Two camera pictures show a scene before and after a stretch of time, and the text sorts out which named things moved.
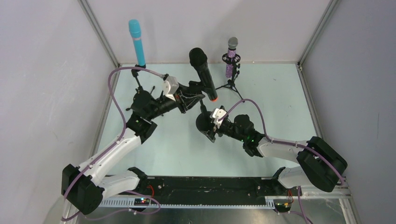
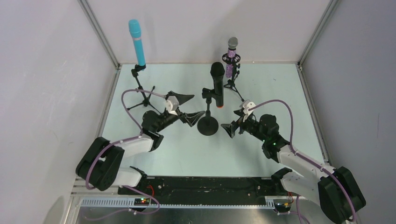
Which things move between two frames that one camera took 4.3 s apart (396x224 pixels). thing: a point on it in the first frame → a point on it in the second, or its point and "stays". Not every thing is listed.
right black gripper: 213,129 → 240,124
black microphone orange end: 198,59 → 217,72
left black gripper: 182,102 → 177,112
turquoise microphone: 135,29 stays
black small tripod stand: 135,74 stays
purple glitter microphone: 232,43 stays
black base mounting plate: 209,188 stays
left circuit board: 141,201 stays
